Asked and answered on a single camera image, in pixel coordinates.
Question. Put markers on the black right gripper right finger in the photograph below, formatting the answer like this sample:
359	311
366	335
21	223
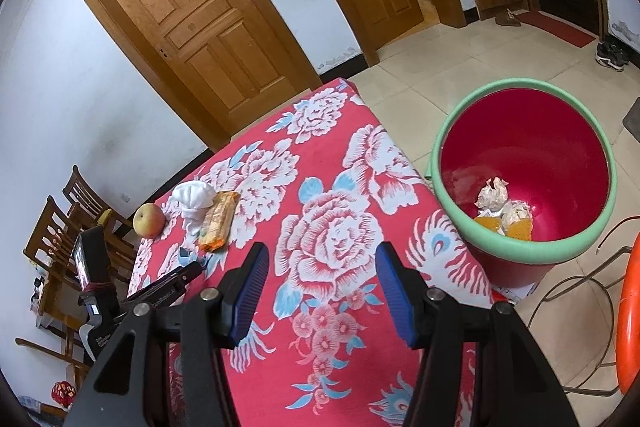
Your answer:
514	384

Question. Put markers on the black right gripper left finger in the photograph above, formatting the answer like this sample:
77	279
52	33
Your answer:
128	384

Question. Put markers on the white cloth sock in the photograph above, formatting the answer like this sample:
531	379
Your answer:
193	199

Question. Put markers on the yellow foam fruit net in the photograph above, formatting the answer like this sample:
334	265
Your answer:
521	229

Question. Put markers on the wooden chair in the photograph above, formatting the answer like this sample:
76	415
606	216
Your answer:
50	246
87	205

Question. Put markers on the yellow-red apple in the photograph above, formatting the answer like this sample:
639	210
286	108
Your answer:
148	221

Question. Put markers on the orange plastic stool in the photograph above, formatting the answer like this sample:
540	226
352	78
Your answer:
628	323

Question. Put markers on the yellow snack wrapper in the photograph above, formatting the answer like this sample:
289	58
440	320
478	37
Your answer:
217	223

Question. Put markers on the crumpled paper in bin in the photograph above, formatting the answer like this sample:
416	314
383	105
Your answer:
494	201

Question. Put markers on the red floral tablecloth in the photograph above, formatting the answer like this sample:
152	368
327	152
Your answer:
321	185

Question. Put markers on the red bin with green rim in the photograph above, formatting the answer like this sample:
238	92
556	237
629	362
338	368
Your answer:
552	153

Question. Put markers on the closed wooden door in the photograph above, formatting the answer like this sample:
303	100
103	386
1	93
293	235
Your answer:
219	64

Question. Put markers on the black shoes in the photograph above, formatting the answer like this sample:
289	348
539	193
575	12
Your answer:
611	55

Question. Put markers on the red door mat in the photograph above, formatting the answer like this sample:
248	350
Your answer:
558	28

